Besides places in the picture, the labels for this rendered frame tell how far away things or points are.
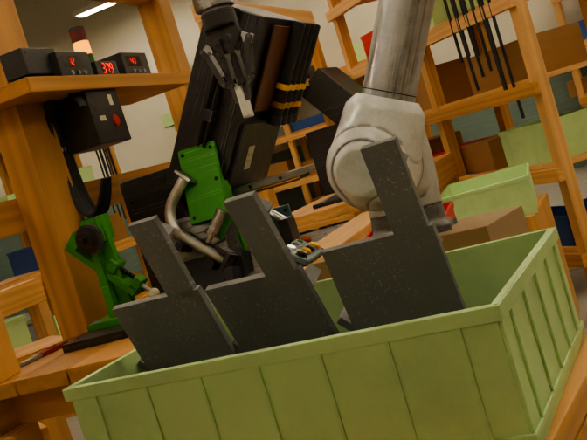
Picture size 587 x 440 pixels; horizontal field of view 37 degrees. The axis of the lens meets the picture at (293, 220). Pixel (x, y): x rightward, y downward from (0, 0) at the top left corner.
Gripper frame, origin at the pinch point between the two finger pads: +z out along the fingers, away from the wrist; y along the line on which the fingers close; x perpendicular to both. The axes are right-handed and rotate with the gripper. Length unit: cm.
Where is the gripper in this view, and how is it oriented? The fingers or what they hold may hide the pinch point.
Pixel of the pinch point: (244, 101)
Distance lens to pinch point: 194.1
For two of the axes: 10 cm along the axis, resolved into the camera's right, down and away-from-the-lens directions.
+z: 2.9, 9.5, 0.7
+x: 3.2, -1.7, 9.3
